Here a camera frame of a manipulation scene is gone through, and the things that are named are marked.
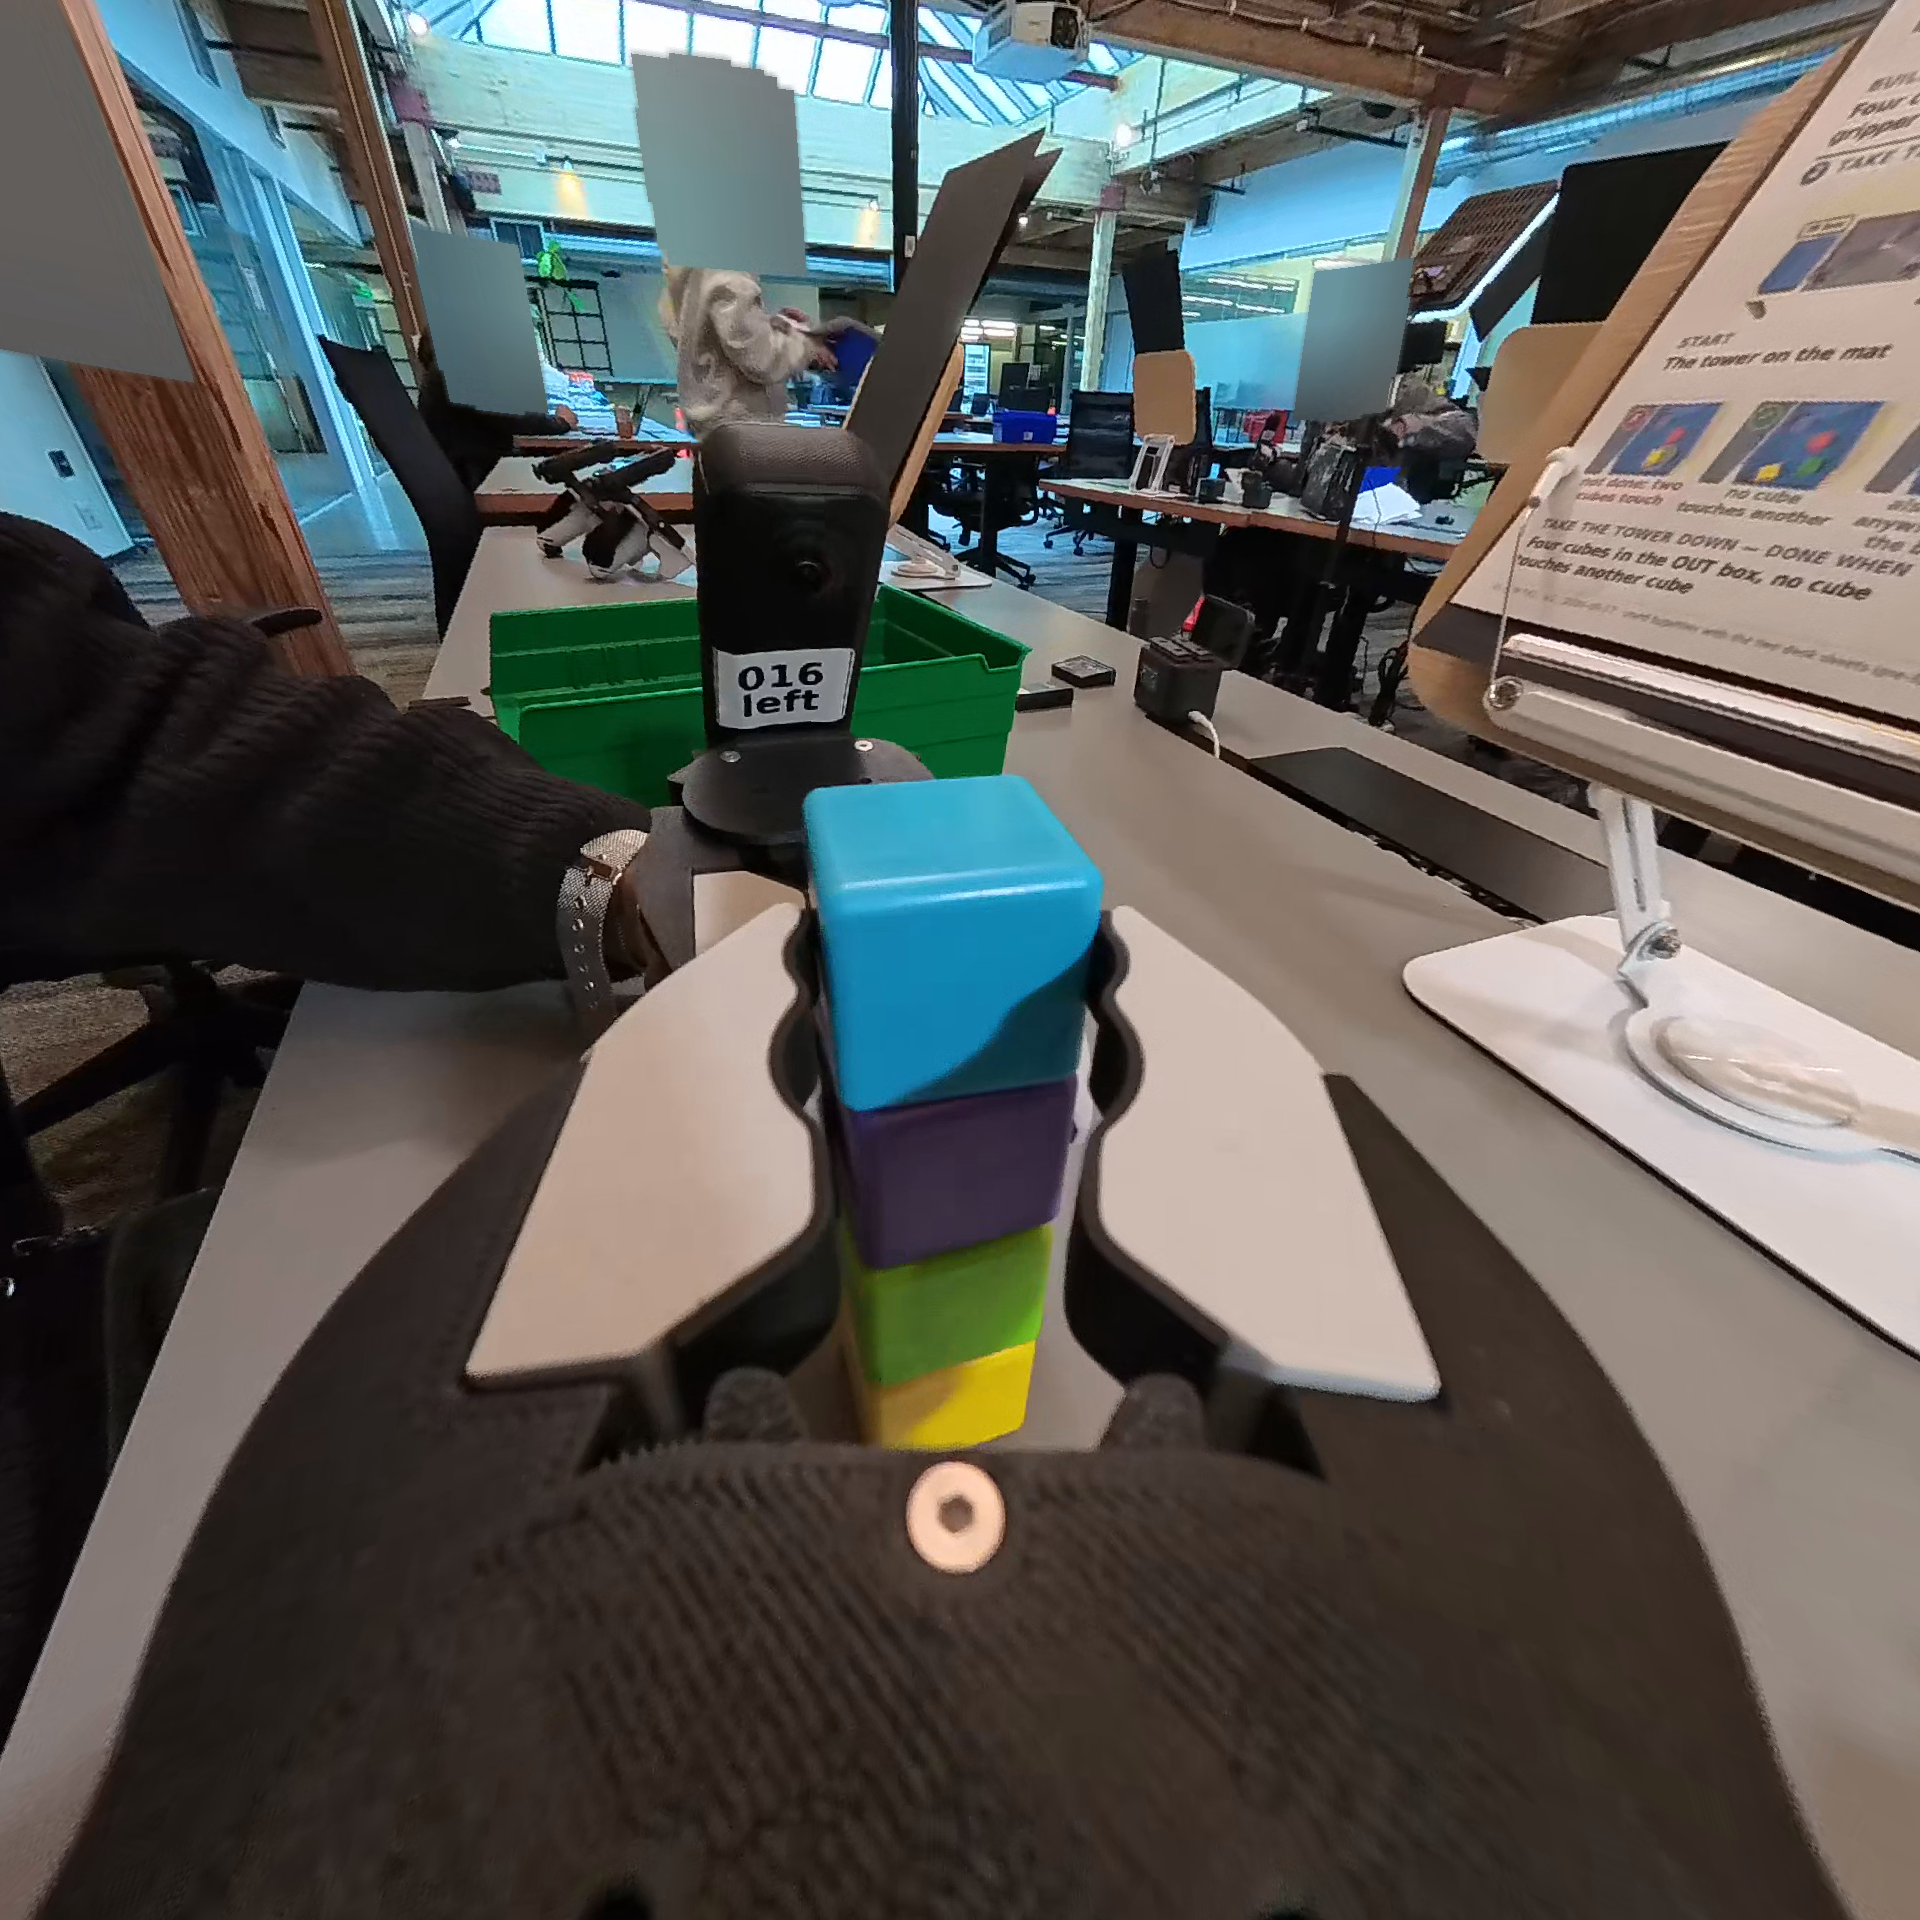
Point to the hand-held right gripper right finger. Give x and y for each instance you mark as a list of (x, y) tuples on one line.
[(1261, 1215)]

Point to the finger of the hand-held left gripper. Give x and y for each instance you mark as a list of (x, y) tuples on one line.
[(735, 902)]

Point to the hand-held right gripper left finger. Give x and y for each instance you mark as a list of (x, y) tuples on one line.
[(661, 1201)]

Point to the blue cube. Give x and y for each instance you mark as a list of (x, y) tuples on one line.
[(946, 932)]

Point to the green plastic bin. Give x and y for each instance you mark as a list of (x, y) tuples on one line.
[(600, 704)]

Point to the purple cube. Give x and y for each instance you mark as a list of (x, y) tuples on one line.
[(962, 1172)]

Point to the lime green cube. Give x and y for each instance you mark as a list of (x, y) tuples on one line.
[(946, 1306)]

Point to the yellow cube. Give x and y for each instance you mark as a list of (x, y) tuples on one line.
[(946, 1401)]

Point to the person's left forearm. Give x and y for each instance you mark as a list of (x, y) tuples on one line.
[(301, 809)]

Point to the grey desk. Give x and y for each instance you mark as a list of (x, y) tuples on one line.
[(1350, 1049)]

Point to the black desk panel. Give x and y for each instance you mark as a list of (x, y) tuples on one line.
[(1426, 826)]

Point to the beige wristwatch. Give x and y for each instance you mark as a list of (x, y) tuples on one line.
[(587, 914)]

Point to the small black box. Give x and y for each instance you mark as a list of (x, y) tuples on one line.
[(1084, 671)]

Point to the wooden sign board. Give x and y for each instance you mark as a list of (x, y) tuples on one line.
[(946, 300)]

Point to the black high-back chair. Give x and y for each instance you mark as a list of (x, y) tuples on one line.
[(405, 481)]

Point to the black power cube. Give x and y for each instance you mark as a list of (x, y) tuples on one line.
[(1178, 682)]

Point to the black pole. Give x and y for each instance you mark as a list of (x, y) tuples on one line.
[(904, 150)]

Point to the long wooden table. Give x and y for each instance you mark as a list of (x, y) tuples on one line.
[(1276, 518)]

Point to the black office chair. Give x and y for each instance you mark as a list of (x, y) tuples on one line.
[(182, 1049)]

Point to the wooden pillar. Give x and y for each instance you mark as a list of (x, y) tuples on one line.
[(196, 450), (370, 181)]

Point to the white ceiling projector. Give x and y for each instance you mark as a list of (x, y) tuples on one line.
[(1037, 38)]

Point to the person's dark clothing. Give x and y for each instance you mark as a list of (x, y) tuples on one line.
[(44, 1424)]

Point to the printed paper sheet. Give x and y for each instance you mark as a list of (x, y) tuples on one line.
[(1725, 495)]

